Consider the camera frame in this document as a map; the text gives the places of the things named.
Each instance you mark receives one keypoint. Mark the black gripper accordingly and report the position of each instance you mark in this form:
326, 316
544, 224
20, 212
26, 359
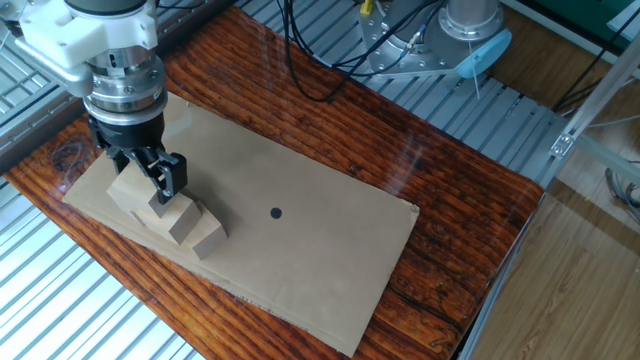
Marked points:
125, 135

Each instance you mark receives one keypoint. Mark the wooden cube block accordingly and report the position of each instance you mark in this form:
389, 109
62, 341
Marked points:
175, 220
210, 237
127, 192

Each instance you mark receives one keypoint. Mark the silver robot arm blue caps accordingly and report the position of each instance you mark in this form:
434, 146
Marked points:
472, 17

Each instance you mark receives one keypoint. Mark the black round dot sticker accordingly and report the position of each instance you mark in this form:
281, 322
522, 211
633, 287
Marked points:
276, 213

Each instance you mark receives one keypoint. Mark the brown cardboard sheet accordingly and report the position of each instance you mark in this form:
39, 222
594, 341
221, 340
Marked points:
325, 300

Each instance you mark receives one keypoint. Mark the glossy wood-grain board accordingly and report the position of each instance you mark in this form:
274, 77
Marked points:
400, 150

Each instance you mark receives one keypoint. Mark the yellow plug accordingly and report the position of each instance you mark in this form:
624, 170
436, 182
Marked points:
366, 6

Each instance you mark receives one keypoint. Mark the green board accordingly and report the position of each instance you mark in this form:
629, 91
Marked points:
575, 15

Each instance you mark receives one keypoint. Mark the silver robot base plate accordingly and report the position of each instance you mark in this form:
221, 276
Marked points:
395, 60

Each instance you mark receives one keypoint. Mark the aluminium frame strut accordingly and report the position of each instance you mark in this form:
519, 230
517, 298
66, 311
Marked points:
615, 157
600, 95

